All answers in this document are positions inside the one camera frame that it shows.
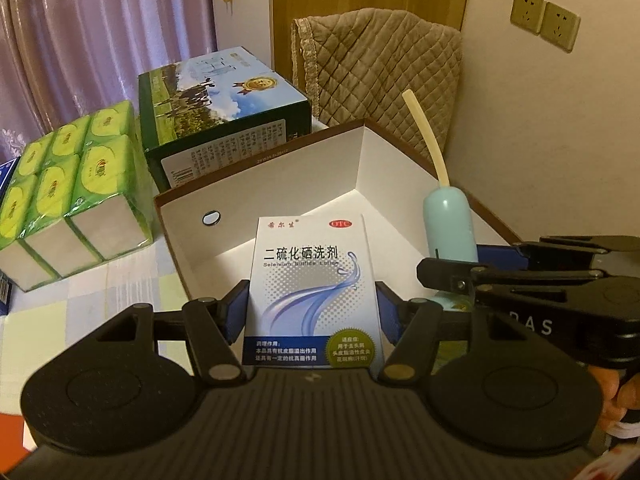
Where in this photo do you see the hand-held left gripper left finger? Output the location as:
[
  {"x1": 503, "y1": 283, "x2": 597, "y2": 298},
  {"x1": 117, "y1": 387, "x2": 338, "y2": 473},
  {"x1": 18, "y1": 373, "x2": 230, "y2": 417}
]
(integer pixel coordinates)
[{"x1": 85, "y1": 279, "x2": 251, "y2": 388}]

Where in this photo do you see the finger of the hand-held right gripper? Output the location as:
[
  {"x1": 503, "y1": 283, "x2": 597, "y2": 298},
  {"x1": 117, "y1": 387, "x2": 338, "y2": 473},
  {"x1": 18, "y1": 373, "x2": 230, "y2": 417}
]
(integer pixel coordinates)
[
  {"x1": 477, "y1": 235, "x2": 640, "y2": 272},
  {"x1": 417, "y1": 257, "x2": 608, "y2": 303}
]

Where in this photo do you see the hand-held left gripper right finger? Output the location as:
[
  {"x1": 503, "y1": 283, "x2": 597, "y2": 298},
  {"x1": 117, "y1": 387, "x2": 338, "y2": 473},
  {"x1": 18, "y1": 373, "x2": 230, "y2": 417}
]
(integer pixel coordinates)
[{"x1": 376, "y1": 281, "x2": 476, "y2": 386}]

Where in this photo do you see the white blue swirl medicine box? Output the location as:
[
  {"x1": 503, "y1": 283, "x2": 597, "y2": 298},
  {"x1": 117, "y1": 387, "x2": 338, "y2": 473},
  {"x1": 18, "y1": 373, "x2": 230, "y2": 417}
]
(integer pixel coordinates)
[{"x1": 241, "y1": 216, "x2": 386, "y2": 371}]

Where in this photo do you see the brown storage box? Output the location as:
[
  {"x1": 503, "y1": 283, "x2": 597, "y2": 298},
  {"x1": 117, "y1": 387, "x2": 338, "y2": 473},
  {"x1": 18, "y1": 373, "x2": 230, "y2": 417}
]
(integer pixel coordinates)
[{"x1": 153, "y1": 117, "x2": 531, "y2": 306}]

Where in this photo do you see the person's right hand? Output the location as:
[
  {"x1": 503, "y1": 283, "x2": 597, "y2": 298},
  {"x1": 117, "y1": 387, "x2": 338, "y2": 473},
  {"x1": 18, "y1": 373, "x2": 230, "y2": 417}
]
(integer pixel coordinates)
[{"x1": 595, "y1": 367, "x2": 628, "y2": 426}]

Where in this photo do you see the pastel checkered cloth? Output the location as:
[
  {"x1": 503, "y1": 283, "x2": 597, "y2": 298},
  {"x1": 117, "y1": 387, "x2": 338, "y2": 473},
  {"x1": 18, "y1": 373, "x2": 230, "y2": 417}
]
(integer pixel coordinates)
[{"x1": 0, "y1": 235, "x2": 191, "y2": 411}]

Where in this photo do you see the green milk carton box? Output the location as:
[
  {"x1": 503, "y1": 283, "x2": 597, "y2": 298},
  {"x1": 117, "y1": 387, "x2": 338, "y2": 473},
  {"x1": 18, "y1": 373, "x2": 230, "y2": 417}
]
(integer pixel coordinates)
[{"x1": 137, "y1": 46, "x2": 312, "y2": 192}]

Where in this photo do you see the green tissue multipack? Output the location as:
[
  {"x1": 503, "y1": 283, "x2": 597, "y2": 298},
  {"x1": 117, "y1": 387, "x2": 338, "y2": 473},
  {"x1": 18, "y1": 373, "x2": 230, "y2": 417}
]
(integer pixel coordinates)
[{"x1": 0, "y1": 100, "x2": 155, "y2": 293}]

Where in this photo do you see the beige quilted chair cover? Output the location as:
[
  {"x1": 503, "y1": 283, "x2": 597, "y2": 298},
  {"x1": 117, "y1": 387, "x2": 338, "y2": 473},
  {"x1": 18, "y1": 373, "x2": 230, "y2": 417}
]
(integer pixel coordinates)
[{"x1": 291, "y1": 7, "x2": 463, "y2": 171}]

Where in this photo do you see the blue printed box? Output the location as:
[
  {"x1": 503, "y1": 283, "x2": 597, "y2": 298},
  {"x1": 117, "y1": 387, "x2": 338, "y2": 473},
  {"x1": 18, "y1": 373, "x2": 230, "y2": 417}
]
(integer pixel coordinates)
[{"x1": 0, "y1": 157, "x2": 21, "y2": 317}]

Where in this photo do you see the pink curtain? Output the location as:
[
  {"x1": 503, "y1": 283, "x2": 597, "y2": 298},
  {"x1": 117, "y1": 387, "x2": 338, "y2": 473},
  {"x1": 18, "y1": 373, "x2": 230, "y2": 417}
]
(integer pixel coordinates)
[{"x1": 0, "y1": 0, "x2": 218, "y2": 161}]

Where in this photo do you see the beige wall socket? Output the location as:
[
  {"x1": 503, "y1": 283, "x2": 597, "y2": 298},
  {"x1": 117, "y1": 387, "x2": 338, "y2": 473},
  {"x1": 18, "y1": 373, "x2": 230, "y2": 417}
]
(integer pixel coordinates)
[
  {"x1": 510, "y1": 0, "x2": 547, "y2": 36},
  {"x1": 542, "y1": 1, "x2": 582, "y2": 53}
]

